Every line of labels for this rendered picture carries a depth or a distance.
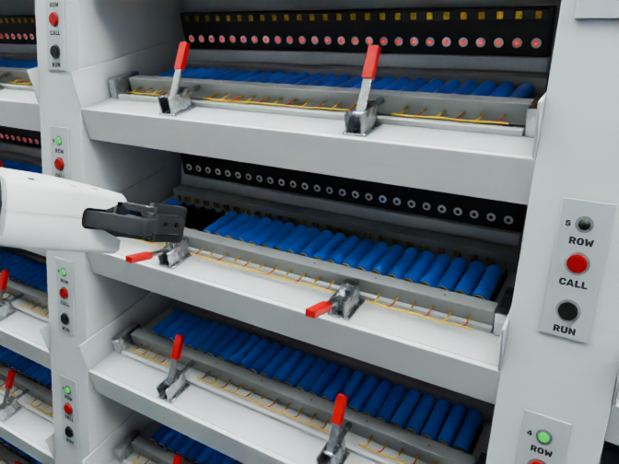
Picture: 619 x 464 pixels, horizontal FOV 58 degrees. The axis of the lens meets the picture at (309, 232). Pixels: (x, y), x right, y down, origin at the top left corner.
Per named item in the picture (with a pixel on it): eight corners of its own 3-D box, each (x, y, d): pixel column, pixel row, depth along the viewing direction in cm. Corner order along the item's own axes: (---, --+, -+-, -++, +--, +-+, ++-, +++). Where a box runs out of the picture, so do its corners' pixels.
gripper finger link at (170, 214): (115, 239, 44) (176, 241, 50) (145, 247, 42) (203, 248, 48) (122, 199, 44) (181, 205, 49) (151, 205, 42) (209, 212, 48)
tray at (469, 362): (496, 406, 55) (504, 330, 50) (92, 272, 85) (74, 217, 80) (542, 295, 69) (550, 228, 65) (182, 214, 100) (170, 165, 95)
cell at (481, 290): (502, 279, 65) (486, 310, 61) (486, 275, 66) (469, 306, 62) (503, 266, 64) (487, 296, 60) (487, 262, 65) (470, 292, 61)
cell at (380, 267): (403, 258, 71) (382, 284, 67) (391, 254, 72) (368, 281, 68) (403, 245, 71) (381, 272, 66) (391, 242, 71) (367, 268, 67)
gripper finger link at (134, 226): (37, 215, 41) (97, 219, 46) (112, 235, 38) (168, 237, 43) (40, 200, 41) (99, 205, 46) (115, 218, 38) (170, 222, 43)
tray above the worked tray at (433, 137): (530, 205, 50) (547, 48, 44) (89, 139, 80) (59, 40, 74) (571, 131, 65) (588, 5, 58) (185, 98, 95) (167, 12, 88)
